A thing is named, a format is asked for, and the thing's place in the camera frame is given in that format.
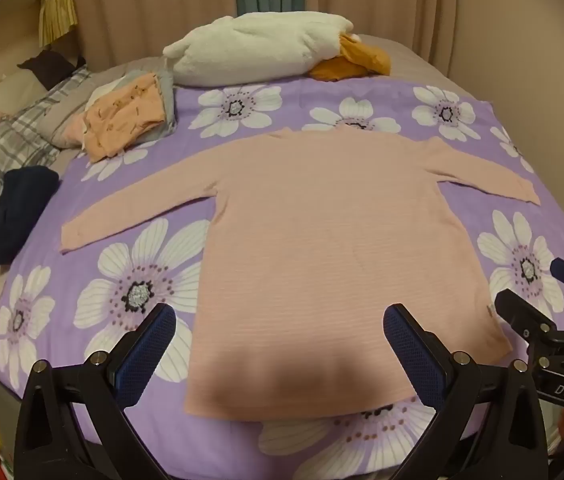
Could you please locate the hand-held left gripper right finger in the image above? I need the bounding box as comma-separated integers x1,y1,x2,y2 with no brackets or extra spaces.
383,302,563,480

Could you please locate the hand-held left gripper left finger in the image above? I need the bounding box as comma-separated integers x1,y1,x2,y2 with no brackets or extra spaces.
13,302,178,480

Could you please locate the pink long-sleeve shirt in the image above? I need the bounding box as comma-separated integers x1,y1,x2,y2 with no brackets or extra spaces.
60,127,543,422

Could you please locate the navy blue cloth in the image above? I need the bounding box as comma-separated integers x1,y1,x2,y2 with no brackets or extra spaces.
0,165,61,267

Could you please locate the orange patterned folded garment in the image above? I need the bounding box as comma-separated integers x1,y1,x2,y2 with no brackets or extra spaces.
65,72,168,163

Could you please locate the grey plaid quilt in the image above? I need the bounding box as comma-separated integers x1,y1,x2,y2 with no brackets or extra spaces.
0,65,93,331

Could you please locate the purple floral blanket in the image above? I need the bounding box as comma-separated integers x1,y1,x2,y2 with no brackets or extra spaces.
0,80,564,480

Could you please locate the beige pillow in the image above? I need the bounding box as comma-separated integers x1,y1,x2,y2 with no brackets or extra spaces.
0,67,50,128

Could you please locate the dark brown cloth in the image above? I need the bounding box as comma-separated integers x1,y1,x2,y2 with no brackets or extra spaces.
17,50,87,91

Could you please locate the white plush duck toy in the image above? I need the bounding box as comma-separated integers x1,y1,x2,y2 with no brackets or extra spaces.
162,11,393,88

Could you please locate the yellow striped cloth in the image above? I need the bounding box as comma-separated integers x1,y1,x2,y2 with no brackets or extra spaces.
38,0,79,51

